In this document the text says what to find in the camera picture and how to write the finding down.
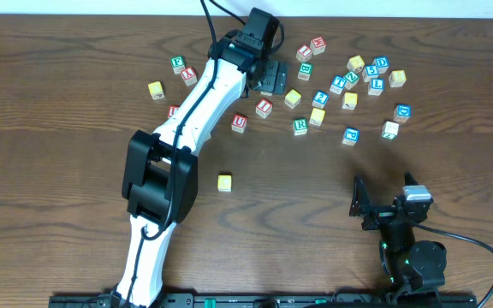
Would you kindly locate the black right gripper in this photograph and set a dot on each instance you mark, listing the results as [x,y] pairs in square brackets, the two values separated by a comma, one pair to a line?
[383,215]

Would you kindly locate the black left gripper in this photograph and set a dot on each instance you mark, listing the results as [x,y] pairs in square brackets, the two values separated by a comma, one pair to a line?
[275,77]

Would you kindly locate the yellow C wooden block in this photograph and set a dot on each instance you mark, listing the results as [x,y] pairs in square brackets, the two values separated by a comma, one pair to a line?
[224,183]

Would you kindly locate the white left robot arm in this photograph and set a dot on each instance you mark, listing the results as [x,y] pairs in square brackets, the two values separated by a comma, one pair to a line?
[160,181]

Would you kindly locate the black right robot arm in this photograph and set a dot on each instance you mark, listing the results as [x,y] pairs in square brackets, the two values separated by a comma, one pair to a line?
[341,207]

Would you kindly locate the yellow block beside centre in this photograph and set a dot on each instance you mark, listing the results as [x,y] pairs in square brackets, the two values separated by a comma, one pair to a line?
[292,98]

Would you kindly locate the green B wooden block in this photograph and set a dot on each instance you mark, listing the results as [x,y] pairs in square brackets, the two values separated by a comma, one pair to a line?
[305,71]

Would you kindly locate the red I block centre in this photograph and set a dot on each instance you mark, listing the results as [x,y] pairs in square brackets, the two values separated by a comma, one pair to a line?
[263,108]

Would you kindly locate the red i block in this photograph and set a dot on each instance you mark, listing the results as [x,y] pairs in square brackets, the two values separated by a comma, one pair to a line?
[304,53]
[263,108]

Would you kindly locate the red I block far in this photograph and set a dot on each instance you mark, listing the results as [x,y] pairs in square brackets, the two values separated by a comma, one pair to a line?
[304,53]

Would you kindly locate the blue 2 wooden block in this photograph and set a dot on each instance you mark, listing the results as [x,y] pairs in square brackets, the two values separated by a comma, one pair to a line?
[320,99]

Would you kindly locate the red W wooden block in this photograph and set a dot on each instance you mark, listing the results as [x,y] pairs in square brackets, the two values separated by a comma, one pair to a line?
[318,45]

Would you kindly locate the green R wooden block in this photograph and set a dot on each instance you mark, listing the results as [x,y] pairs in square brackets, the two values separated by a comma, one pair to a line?
[300,126]

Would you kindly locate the yellow block near R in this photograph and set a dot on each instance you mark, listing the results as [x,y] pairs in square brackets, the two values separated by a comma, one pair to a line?
[317,117]

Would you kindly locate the red U block centre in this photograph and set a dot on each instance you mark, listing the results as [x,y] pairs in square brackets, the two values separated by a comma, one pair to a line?
[239,123]

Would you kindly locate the red u block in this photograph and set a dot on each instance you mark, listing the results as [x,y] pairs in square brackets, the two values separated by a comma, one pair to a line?
[172,110]
[239,123]

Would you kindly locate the white green wooden block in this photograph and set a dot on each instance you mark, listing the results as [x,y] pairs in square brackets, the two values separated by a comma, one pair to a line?
[390,130]

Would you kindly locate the blue T wooden block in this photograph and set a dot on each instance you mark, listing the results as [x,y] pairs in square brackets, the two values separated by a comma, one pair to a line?
[338,85]

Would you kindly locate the blue P wooden block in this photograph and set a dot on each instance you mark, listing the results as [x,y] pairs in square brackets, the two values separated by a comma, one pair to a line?
[350,136]

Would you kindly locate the green Z wooden block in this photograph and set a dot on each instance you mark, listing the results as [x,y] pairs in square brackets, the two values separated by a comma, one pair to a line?
[351,79]

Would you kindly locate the yellow block middle right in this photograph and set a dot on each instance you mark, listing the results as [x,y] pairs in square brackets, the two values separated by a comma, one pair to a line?
[349,100]

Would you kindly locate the blue D block right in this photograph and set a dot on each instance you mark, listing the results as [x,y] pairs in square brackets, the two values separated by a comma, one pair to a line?
[402,113]

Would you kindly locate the blue d block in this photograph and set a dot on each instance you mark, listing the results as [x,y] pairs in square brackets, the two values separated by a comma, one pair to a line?
[402,113]
[381,63]

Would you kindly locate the yellow block far top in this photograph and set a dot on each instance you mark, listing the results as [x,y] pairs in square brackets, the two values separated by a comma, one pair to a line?
[355,64]

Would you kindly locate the red X wooden block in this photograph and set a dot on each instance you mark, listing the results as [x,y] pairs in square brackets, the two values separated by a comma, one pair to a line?
[188,76]

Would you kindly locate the blue 5 wooden block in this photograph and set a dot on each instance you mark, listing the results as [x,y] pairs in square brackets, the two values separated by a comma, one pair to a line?
[370,72]

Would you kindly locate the green F wooden block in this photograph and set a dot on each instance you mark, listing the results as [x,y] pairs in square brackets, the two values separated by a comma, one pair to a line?
[177,63]

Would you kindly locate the blue L wooden block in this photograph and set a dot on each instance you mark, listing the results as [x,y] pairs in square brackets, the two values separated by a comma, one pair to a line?
[376,87]

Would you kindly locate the blue D block far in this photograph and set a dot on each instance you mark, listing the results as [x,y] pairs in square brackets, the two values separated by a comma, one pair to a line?
[381,63]

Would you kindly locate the red U block left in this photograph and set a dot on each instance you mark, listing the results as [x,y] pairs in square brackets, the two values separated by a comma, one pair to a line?
[172,110]

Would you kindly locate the yellow 8 wooden block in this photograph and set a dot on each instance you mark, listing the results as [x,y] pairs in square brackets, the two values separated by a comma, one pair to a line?
[397,78]

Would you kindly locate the yellow acorn wooden block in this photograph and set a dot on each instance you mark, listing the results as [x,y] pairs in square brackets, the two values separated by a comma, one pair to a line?
[156,90]

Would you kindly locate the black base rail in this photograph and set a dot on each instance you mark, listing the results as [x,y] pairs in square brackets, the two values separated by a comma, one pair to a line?
[344,298]

